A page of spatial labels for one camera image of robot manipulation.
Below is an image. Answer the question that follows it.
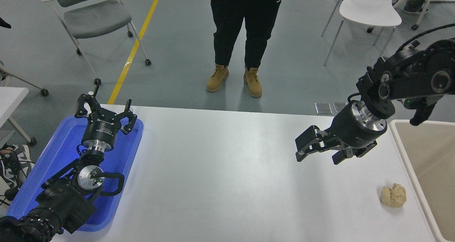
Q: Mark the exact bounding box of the small white table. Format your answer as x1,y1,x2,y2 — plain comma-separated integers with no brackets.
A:
0,87,37,146

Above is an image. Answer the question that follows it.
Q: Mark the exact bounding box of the tan paper ball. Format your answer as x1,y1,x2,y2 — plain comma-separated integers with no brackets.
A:
381,183,407,208

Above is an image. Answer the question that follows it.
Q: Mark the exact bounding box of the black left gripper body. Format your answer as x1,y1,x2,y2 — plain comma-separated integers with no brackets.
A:
82,111,123,147

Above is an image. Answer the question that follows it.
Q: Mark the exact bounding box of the metal chair leg with caster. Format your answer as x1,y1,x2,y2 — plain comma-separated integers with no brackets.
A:
0,61,49,97

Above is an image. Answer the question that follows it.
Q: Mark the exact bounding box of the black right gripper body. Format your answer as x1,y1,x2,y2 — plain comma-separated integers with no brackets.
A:
325,105,387,150

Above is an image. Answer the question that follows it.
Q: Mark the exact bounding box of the blue plastic tray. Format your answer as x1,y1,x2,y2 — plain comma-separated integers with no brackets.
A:
6,114,144,232

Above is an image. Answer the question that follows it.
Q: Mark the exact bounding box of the large pale bin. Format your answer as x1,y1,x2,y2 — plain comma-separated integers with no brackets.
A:
389,119,455,242

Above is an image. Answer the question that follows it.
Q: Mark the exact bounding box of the white plastic chair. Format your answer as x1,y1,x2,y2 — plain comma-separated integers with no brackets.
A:
322,0,402,66

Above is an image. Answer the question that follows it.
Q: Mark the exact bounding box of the grey folding chair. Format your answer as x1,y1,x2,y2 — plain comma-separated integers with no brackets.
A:
38,0,152,85

